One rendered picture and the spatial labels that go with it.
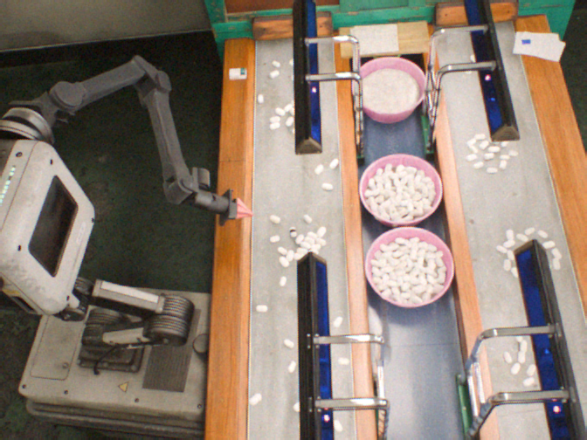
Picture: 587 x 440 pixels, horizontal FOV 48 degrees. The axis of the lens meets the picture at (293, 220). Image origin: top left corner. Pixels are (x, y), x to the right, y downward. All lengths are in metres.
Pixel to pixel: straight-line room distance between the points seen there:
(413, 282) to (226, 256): 0.59
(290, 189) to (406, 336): 0.62
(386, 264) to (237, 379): 0.58
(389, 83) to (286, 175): 0.54
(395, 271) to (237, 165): 0.65
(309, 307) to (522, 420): 0.69
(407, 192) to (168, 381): 1.01
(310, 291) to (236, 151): 0.82
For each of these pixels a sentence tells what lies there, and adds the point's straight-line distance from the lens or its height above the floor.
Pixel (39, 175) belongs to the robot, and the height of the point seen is 1.44.
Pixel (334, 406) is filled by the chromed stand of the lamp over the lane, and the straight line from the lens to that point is 1.56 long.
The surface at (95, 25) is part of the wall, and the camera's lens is 3.78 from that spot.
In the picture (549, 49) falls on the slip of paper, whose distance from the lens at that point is 2.65.
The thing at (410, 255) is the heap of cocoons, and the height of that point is 0.74.
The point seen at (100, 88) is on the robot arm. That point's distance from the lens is 1.99.
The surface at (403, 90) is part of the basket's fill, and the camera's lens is 2.49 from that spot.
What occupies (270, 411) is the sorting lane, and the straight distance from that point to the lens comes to 1.96.
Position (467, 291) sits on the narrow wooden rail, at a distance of 2.05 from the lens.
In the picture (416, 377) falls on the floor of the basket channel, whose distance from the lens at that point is 2.04.
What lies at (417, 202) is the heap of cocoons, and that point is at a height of 0.74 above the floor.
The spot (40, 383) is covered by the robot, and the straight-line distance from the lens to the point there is 2.48.
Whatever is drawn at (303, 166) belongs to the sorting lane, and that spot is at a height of 0.74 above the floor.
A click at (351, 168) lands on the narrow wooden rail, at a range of 2.25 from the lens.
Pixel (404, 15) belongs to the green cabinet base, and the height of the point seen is 0.81.
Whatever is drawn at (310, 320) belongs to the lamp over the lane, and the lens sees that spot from 1.63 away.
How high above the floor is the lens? 2.62
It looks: 60 degrees down
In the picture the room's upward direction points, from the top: 11 degrees counter-clockwise
